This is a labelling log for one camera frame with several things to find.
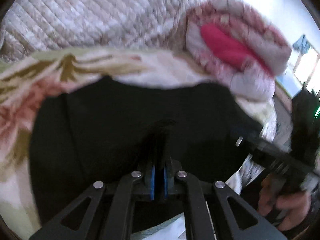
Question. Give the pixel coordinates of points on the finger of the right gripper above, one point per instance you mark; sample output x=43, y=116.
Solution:
x=250, y=139

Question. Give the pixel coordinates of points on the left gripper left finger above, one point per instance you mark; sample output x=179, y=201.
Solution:
x=136, y=186

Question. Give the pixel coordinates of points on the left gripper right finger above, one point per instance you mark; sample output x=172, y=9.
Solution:
x=185, y=187

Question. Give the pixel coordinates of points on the black pants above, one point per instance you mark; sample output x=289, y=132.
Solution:
x=107, y=129

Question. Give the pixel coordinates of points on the right hand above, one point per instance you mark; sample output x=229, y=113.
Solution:
x=297, y=205

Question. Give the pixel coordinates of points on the pink floral comforter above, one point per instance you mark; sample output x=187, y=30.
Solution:
x=238, y=47

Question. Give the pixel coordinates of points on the fleece floral blanket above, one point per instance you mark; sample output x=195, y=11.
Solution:
x=27, y=83

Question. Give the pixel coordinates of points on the white quilted bedspread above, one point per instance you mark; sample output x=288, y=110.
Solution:
x=41, y=25

